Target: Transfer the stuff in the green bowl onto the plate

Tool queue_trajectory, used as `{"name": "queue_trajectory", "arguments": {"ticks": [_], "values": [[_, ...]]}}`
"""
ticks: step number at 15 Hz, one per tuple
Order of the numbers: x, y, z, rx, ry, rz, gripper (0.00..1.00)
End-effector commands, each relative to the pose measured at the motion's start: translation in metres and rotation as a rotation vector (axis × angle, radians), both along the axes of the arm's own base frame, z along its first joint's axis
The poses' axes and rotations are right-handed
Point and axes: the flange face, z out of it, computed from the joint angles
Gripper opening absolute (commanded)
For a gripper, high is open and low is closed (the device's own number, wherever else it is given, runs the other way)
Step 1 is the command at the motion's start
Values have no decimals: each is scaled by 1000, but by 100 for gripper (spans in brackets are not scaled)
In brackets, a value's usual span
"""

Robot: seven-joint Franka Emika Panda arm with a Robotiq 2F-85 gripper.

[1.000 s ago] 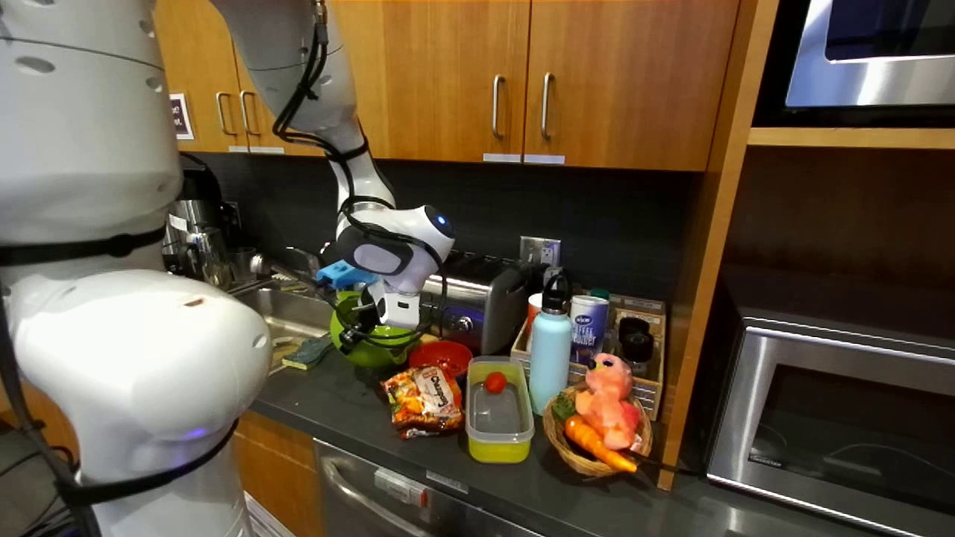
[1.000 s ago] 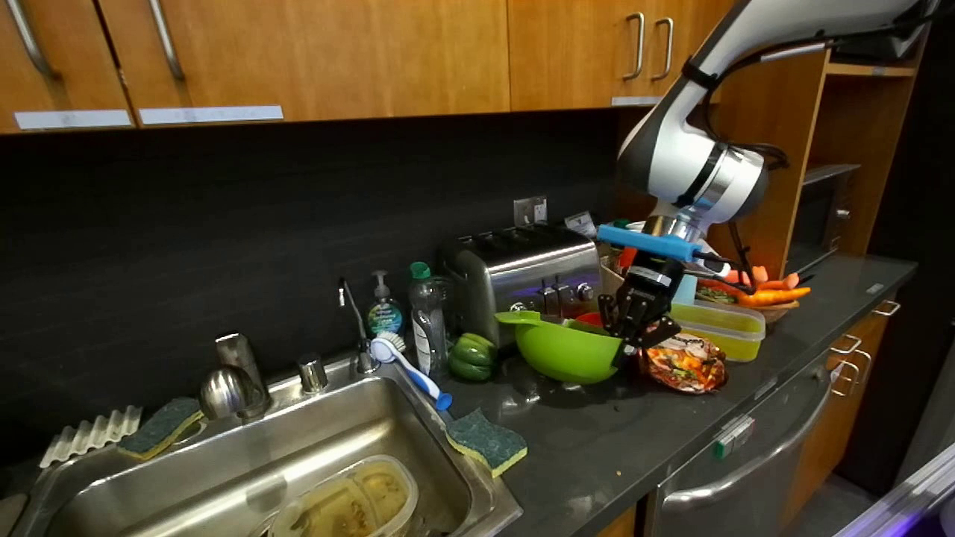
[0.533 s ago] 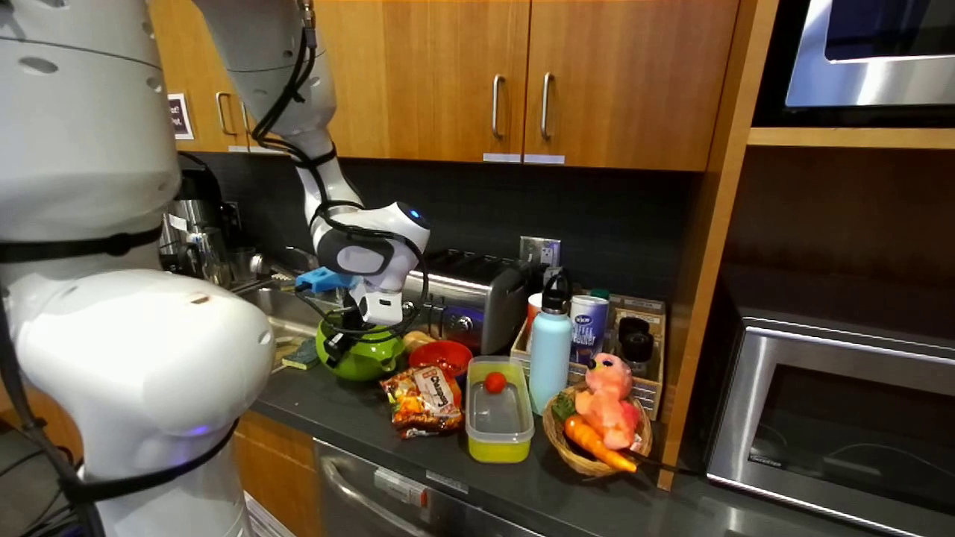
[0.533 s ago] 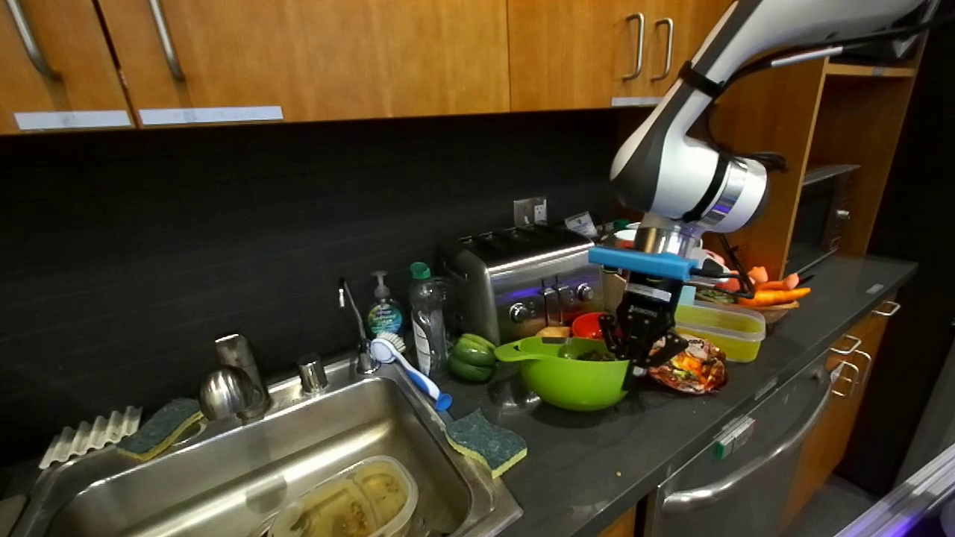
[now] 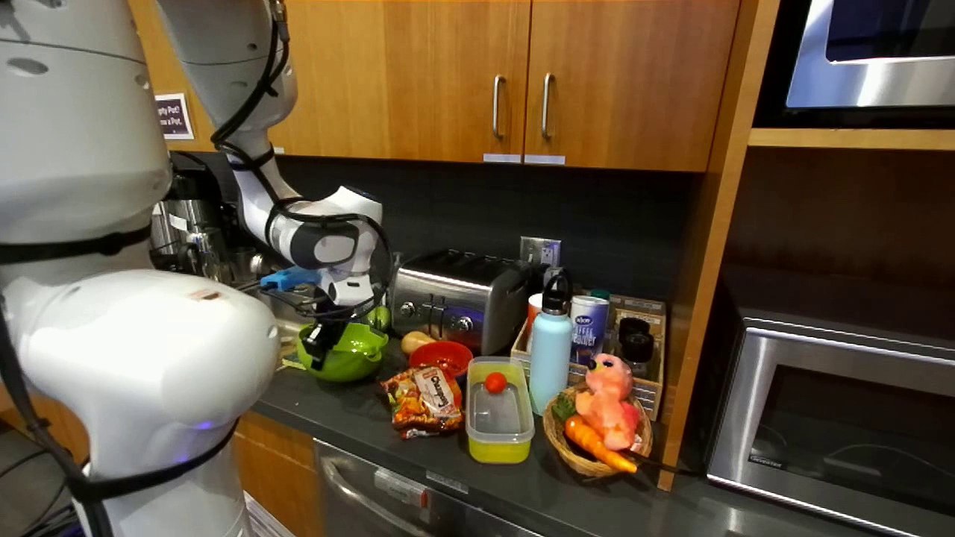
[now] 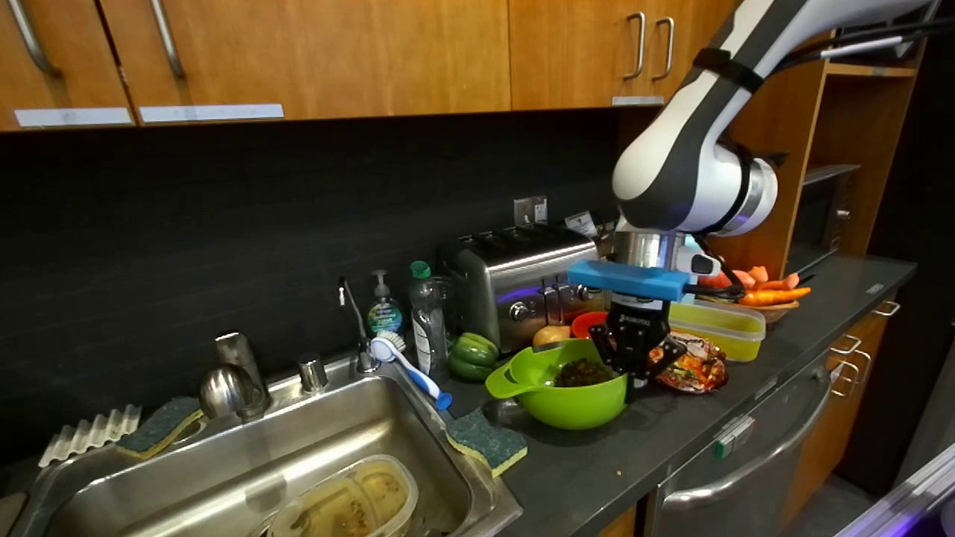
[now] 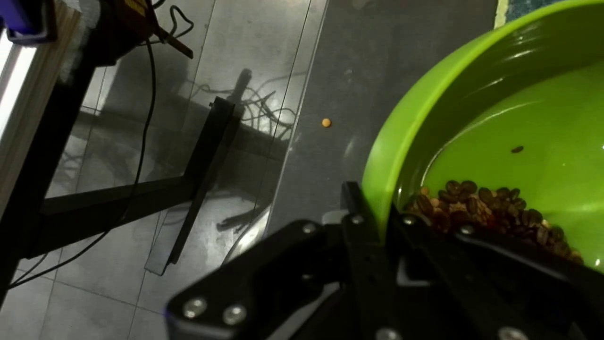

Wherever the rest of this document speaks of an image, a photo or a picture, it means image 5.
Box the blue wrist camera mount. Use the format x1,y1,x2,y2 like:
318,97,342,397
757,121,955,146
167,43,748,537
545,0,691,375
257,266,325,297

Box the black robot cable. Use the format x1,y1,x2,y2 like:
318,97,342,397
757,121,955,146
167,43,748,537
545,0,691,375
0,0,394,537

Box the wall power outlet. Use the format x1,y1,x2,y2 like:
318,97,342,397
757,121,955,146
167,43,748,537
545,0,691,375
516,231,564,272

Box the silver black toaster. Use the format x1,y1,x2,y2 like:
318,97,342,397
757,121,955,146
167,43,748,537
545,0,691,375
387,246,545,358

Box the silver built-in microwave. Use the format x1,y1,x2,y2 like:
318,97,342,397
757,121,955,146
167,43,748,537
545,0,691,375
754,0,955,131

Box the orange instant noodle packet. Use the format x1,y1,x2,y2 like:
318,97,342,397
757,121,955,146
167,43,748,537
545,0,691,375
382,363,469,440

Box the white cylindrical can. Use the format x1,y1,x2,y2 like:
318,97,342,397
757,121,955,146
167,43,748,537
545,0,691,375
567,288,610,367

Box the wooden cabinet door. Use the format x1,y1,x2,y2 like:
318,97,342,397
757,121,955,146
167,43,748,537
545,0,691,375
272,0,390,161
382,0,534,166
521,0,745,175

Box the metal cabinet handle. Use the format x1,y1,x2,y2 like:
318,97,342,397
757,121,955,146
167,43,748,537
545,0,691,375
489,72,509,143
536,72,557,143

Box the green plastic bowl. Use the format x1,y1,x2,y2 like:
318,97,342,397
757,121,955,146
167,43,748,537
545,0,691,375
287,303,394,387

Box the yellow container with clear lid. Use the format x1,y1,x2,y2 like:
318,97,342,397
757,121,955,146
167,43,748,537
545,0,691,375
461,358,536,467

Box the silver countertop oven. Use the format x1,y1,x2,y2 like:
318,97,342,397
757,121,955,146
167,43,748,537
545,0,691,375
703,301,955,537

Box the cardboard box with black items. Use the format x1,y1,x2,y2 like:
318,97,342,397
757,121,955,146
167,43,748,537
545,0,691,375
570,291,672,422

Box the light blue water bottle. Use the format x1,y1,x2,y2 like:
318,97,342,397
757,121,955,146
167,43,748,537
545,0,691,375
525,267,576,416

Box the purple cabinet sign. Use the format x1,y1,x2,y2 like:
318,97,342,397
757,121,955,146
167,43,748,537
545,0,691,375
151,93,196,143

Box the pink plush toy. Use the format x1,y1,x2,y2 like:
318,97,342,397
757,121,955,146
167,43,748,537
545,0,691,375
573,352,645,454

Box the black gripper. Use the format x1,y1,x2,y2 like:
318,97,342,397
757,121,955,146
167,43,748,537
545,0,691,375
294,288,354,370

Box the orange toy carrot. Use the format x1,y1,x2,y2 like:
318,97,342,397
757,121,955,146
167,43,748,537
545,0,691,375
560,415,640,478

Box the woven wicker basket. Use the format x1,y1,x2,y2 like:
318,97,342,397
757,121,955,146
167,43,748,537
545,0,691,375
540,384,657,482

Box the stainless steel dishwasher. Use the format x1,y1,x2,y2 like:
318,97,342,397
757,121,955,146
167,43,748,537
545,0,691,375
309,436,545,537

